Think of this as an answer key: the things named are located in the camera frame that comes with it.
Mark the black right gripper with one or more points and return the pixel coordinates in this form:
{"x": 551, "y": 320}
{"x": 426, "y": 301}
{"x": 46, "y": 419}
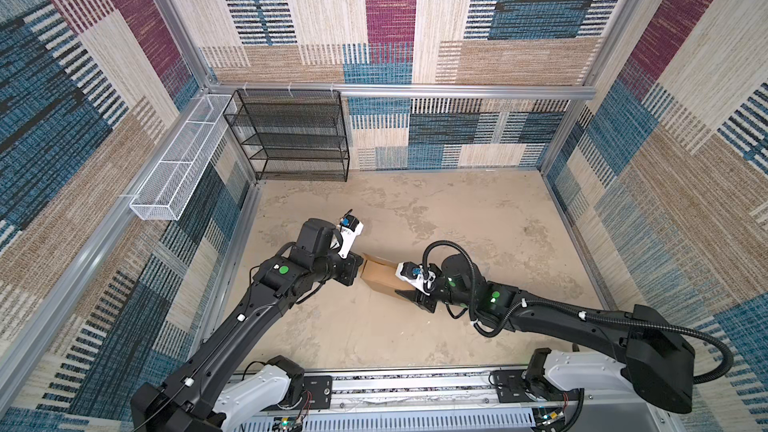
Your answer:
{"x": 423, "y": 301}

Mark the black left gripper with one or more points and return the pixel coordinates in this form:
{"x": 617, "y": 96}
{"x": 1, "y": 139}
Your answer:
{"x": 350, "y": 263}

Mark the brown cardboard box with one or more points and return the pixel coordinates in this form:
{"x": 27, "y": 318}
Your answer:
{"x": 380, "y": 275}

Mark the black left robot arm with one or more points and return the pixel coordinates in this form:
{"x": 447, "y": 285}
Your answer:
{"x": 186, "y": 399}

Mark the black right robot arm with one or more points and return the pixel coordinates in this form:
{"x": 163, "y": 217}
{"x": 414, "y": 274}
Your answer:
{"x": 654, "y": 356}

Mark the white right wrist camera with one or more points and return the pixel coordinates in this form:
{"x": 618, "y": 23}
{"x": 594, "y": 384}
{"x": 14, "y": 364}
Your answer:
{"x": 418, "y": 276}

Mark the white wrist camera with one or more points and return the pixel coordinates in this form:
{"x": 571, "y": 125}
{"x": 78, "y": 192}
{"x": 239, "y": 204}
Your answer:
{"x": 349, "y": 228}
{"x": 418, "y": 276}

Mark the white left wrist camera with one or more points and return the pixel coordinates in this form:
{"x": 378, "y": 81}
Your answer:
{"x": 349, "y": 228}

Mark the aluminium front mounting rail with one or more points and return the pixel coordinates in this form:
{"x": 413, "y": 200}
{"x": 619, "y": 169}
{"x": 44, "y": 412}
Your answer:
{"x": 428, "y": 399}

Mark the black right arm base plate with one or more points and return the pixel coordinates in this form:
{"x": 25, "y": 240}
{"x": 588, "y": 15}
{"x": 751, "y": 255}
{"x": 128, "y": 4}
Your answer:
{"x": 512, "y": 387}

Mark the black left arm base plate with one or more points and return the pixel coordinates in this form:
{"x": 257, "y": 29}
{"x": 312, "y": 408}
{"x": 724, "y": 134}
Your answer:
{"x": 313, "y": 392}

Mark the black wire mesh shelf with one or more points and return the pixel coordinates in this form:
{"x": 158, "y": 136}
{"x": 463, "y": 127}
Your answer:
{"x": 298, "y": 135}

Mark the white wire mesh basket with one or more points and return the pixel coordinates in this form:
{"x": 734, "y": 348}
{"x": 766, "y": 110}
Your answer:
{"x": 165, "y": 194}

